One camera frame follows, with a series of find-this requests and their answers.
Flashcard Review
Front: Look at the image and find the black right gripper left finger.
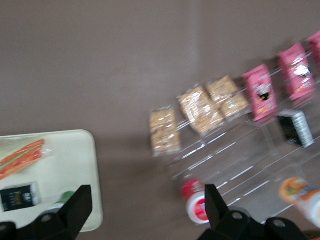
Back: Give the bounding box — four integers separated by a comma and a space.
31, 184, 94, 240

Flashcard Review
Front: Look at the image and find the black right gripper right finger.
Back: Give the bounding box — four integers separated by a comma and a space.
197, 184, 252, 240

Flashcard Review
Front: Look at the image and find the green gum bottle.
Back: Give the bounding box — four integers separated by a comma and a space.
47, 191, 76, 218

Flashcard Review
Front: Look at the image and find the red gum bottle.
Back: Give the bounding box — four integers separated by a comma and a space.
180, 178, 211, 223

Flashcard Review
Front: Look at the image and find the beige plastic tray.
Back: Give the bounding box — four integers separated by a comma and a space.
0, 129, 104, 233

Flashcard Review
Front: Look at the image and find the orange gum bottle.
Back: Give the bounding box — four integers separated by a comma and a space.
278, 177, 320, 227

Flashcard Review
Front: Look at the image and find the small black box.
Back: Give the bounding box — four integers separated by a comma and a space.
0, 182, 41, 213
277, 109, 315, 148

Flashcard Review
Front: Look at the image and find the clear acrylic stepped stand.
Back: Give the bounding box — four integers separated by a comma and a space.
169, 62, 320, 226

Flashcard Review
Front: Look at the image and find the wrapped triangle sandwich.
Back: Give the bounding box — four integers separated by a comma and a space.
0, 139, 53, 181

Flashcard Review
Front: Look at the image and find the wrapped cereal bar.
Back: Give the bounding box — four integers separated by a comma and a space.
206, 76, 250, 121
178, 86, 225, 136
149, 107, 181, 156

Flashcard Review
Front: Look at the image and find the pink snack packet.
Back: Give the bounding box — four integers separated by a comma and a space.
276, 42, 316, 101
241, 64, 278, 123
306, 32, 320, 76

